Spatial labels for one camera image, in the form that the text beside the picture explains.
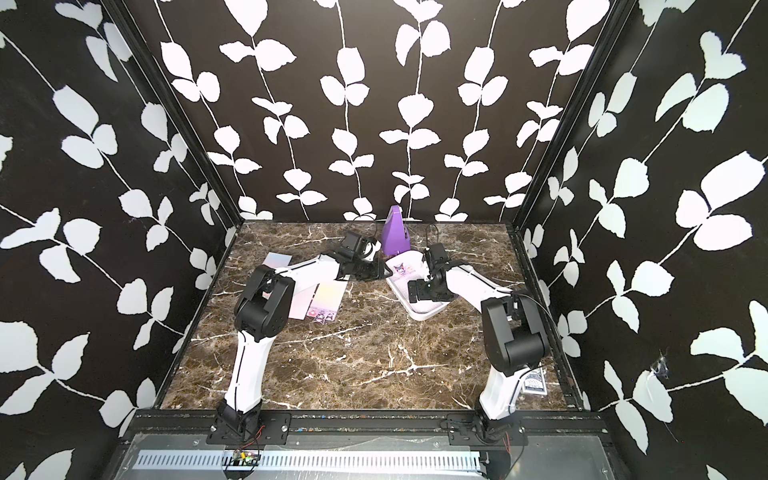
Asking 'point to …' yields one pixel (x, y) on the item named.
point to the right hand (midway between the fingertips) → (420, 290)
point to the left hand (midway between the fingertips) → (392, 270)
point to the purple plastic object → (395, 233)
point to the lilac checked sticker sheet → (405, 268)
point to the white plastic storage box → (423, 308)
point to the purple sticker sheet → (327, 300)
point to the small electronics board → (240, 460)
